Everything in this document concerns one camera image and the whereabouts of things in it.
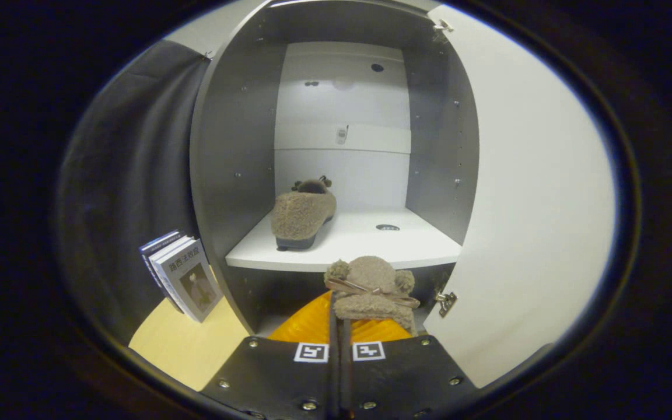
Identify grey cover book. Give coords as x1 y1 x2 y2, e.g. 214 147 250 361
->
155 238 224 323

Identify white cabinet shelf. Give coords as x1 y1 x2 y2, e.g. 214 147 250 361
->
225 207 463 273

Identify black backdrop cloth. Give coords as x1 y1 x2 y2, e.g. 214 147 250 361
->
56 40 211 345

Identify brown fuzzy shoe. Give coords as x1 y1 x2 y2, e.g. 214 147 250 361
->
271 176 337 251
324 255 421 336

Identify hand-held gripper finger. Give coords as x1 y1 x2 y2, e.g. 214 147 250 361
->
201 290 340 420
339 315 480 420

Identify dark blue cover book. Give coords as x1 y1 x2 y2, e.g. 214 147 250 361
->
139 230 182 292

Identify grey shoe cabinet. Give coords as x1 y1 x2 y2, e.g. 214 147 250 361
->
189 0 480 338

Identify white cover book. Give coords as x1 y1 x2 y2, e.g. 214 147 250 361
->
148 234 191 310

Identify white shoe cabinet door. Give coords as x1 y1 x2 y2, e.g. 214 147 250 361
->
423 3 617 390

